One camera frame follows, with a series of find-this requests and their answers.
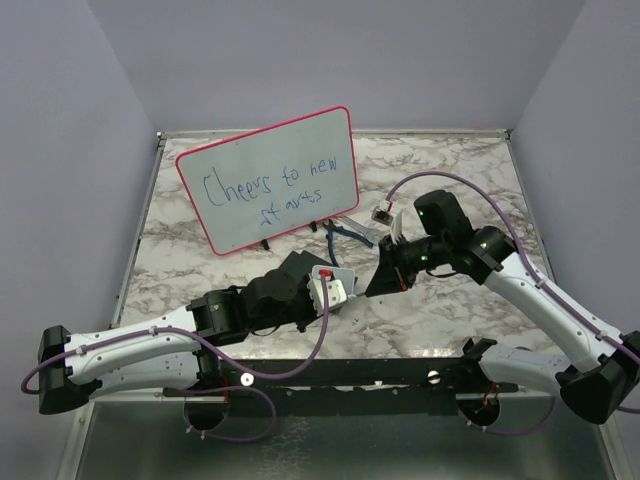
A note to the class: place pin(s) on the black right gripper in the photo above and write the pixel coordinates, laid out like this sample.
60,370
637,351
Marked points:
388,278

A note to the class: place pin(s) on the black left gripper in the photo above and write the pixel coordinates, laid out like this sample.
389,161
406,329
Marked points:
303,287

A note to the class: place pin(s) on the pink framed whiteboard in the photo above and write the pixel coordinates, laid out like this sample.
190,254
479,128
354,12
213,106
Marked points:
271,181

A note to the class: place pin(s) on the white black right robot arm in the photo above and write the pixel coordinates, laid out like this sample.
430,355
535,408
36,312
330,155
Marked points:
597,367

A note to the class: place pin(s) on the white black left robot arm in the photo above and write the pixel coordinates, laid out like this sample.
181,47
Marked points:
179,349

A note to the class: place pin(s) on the silver open-end wrench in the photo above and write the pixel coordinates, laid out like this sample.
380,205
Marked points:
373,235

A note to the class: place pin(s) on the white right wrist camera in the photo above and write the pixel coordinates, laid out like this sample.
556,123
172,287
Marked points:
392,220

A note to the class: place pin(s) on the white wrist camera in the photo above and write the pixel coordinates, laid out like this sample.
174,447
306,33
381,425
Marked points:
392,220
326,295

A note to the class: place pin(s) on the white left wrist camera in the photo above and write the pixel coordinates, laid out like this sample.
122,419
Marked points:
326,295

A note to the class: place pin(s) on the black front mounting rail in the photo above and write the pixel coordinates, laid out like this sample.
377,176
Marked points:
348,387

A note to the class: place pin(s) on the aluminium table edge frame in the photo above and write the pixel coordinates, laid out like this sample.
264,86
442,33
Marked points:
173,263

